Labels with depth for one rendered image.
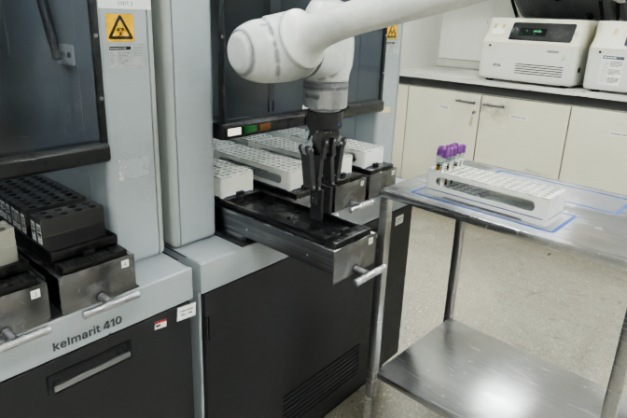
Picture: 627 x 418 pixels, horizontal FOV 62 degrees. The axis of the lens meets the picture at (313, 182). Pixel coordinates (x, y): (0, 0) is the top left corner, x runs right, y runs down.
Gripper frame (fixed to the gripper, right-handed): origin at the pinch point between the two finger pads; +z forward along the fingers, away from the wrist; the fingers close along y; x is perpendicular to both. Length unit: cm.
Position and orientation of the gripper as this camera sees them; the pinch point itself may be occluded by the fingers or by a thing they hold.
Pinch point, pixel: (321, 202)
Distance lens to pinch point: 113.8
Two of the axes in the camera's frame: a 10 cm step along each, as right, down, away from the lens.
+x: 7.5, 2.3, -6.2
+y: -6.6, 2.1, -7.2
